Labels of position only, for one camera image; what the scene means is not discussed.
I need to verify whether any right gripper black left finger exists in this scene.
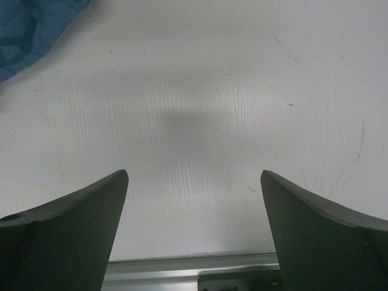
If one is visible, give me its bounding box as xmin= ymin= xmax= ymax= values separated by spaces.
xmin=1 ymin=170 xmax=129 ymax=290

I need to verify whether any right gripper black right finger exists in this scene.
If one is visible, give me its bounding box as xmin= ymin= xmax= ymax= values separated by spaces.
xmin=261 ymin=170 xmax=387 ymax=290

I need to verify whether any blue patterned pillowcase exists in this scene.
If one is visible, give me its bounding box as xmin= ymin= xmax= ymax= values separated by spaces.
xmin=1 ymin=0 xmax=90 ymax=82

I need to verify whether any aluminium mounting rail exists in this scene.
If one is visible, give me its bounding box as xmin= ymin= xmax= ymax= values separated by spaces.
xmin=102 ymin=253 xmax=279 ymax=290

